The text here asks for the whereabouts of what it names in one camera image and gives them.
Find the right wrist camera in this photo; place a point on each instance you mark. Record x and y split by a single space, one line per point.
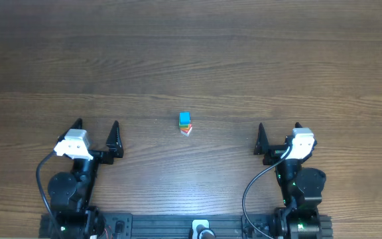
300 142

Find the blue cube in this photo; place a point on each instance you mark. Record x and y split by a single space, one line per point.
184 117

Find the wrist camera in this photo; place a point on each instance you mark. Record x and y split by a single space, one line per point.
75 146
300 142

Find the green cube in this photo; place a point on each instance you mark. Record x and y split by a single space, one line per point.
184 125

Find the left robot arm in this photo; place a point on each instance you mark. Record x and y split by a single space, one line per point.
68 192

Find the mounting rail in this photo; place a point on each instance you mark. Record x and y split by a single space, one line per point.
167 227

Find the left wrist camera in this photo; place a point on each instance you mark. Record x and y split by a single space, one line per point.
75 146

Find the orange cube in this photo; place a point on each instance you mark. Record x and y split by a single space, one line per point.
187 127

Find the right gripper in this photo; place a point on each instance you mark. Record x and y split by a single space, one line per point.
274 155

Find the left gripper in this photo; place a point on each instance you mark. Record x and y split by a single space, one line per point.
103 157

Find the white cube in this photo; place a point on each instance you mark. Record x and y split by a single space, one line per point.
187 134

